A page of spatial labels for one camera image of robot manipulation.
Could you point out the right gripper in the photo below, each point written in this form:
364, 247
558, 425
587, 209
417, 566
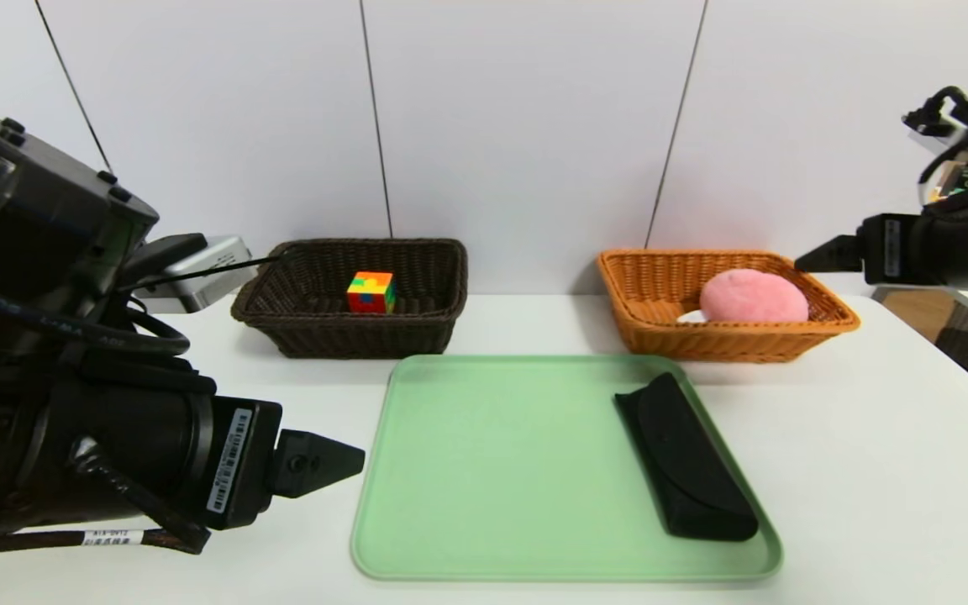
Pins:
891, 248

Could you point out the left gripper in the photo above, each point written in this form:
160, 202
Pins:
240, 462

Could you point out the pink plush peach toy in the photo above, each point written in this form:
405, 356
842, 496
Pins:
753, 296

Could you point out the multicolour puzzle cube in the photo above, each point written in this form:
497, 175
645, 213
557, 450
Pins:
370, 294

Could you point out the black glasses case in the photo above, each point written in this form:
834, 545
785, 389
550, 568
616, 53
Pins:
686, 462

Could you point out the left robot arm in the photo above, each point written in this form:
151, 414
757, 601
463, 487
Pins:
55, 395

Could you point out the dark brown wicker basket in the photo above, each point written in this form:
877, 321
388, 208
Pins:
366, 336

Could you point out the orange wicker basket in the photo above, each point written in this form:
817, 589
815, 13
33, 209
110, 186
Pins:
702, 344

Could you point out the light green plastic tray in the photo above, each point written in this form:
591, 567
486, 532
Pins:
492, 487

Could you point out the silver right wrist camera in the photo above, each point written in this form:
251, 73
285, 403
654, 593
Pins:
938, 118

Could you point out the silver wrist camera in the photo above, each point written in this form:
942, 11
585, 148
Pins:
211, 277
938, 118

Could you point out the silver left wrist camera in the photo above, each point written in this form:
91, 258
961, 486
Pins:
211, 277

